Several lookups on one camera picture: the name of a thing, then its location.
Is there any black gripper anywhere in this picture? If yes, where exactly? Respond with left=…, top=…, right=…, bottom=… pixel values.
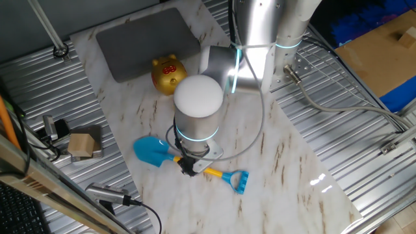
left=179, top=155, right=200, bottom=178

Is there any blue yellow toy shovel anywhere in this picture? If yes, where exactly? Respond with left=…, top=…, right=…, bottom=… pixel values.
left=133, top=136, right=250, bottom=195

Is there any golden piggy bank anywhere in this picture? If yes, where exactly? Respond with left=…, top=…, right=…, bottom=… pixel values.
left=151, top=54, right=189, bottom=96

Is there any white marble pattern board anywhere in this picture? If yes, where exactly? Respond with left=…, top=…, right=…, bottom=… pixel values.
left=70, top=0, right=363, bottom=234

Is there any light wooden cube block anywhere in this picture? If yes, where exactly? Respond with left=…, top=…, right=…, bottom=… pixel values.
left=67, top=133, right=96, bottom=158

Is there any grey fabric laptop sleeve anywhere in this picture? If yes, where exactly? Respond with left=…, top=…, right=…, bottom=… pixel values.
left=95, top=7, right=202, bottom=83

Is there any black keyboard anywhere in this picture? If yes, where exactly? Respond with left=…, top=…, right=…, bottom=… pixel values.
left=0, top=181, right=51, bottom=234

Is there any orange pole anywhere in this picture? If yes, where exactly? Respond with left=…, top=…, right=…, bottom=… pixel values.
left=0, top=96, right=22, bottom=150

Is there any slanted aluminium pole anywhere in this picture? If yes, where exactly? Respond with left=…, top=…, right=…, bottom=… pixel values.
left=27, top=0, right=71, bottom=62

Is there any brown cardboard box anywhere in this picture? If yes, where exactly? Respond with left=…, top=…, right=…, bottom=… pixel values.
left=334, top=8, right=416, bottom=98

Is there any blue plastic sheet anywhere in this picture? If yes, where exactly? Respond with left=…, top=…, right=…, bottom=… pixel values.
left=379, top=83, right=416, bottom=113

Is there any small wooden block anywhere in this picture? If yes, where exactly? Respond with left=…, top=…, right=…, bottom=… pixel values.
left=398, top=26, right=416, bottom=49

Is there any black camera cable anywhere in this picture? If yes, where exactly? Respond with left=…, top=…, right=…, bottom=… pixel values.
left=129, top=198, right=163, bottom=234

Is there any silver ridged camera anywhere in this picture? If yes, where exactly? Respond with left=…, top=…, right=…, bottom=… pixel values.
left=84, top=182, right=132, bottom=206

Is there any thick grey base cable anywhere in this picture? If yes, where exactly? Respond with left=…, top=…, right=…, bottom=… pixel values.
left=283, top=64, right=413, bottom=131

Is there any aluminium frame bar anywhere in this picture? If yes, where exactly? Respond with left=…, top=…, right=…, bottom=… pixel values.
left=0, top=135, right=131, bottom=234

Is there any small silver camera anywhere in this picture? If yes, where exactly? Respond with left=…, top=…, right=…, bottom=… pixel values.
left=42, top=114, right=59, bottom=141

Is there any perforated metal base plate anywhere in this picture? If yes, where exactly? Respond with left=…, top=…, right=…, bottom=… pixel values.
left=269, top=48, right=313, bottom=94

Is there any small metal corner bracket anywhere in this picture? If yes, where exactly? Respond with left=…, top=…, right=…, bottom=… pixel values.
left=379, top=141, right=399, bottom=155

